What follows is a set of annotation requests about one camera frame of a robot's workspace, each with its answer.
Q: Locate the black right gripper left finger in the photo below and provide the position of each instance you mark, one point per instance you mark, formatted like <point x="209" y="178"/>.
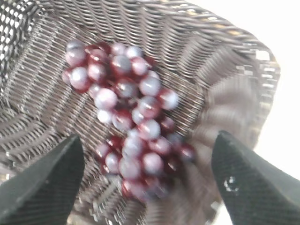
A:
<point x="45" y="192"/>

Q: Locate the black woven basket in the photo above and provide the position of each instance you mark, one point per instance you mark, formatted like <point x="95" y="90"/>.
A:
<point x="225" y="77"/>

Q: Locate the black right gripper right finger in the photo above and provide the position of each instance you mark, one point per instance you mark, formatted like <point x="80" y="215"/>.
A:
<point x="254" y="191"/>

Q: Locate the red grape bunch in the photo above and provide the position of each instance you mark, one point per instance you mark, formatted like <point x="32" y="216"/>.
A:
<point x="128" y="94"/>

